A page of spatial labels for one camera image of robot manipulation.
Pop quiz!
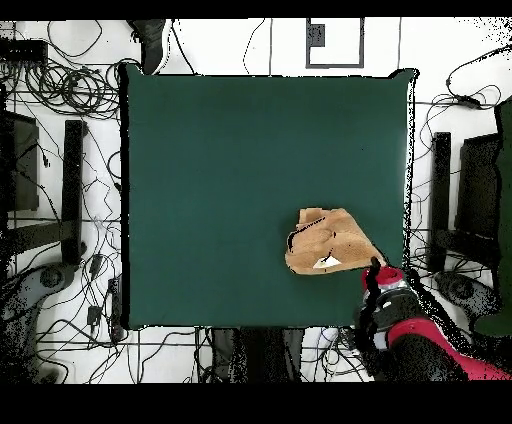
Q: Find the black metal stand foot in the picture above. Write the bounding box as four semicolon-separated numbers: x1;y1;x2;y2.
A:
5;119;88;266
426;131;499;273

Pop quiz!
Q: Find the dark green table cloth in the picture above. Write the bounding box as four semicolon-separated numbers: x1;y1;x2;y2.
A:
119;63;419;331

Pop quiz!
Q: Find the tan terry towel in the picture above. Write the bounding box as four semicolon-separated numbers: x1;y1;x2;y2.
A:
284;206;388;276

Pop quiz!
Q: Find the coil of black cables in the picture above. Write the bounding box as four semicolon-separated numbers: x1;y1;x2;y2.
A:
23;57;121;121

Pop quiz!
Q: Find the black flat box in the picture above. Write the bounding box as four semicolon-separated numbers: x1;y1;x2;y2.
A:
0;38;49;63

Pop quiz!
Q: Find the black cabinet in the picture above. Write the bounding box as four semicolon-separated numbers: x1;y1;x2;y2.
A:
0;109;41;213

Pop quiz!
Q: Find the black power strip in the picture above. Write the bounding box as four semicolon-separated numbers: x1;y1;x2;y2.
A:
107;275;125;341

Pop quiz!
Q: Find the black chair seat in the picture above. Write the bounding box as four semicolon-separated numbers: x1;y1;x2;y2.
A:
455;133;503;241

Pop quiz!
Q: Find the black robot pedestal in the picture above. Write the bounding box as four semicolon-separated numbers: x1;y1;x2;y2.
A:
211;326;305;383

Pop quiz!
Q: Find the grey swivel chair base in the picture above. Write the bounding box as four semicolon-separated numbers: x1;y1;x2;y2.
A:
433;269;501;321
0;261;79;383

